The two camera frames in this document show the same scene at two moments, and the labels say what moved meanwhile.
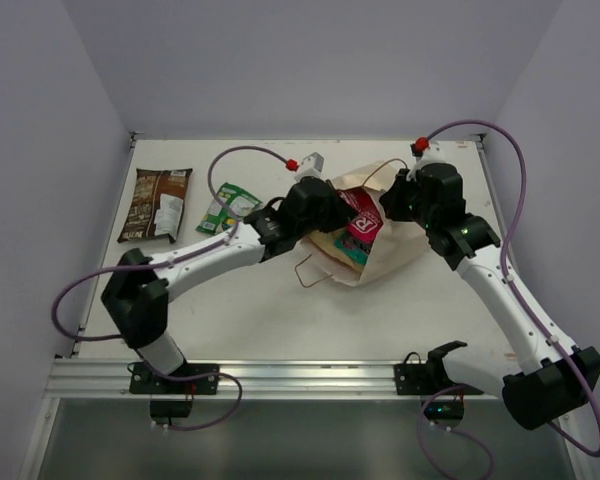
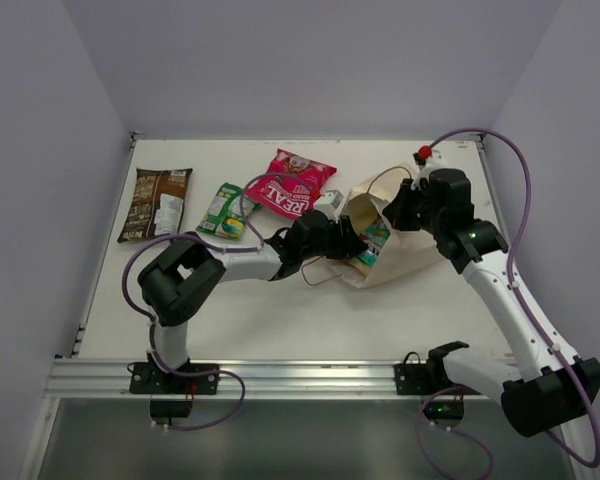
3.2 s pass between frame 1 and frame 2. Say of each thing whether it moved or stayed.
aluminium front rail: stayed
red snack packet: moved
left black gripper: moved
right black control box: stayed
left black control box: stayed
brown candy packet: stayed
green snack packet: stayed
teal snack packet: moved
